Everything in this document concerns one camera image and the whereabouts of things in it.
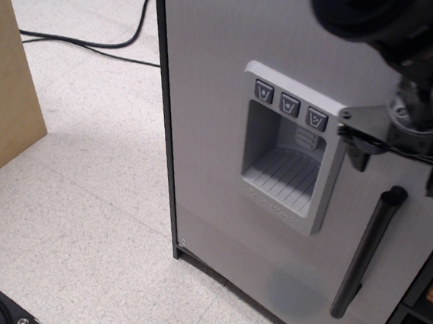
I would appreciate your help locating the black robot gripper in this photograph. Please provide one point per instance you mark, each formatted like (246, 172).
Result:
(404, 125)

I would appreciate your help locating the grey toy fridge door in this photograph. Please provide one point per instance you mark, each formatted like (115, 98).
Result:
(279, 157)

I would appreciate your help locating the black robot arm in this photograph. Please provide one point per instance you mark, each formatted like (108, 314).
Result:
(401, 31)

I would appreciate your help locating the dark grey fridge cabinet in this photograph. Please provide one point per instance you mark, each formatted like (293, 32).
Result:
(166, 126)

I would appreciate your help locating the black fridge door handle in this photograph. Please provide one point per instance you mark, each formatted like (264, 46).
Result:
(388, 204)

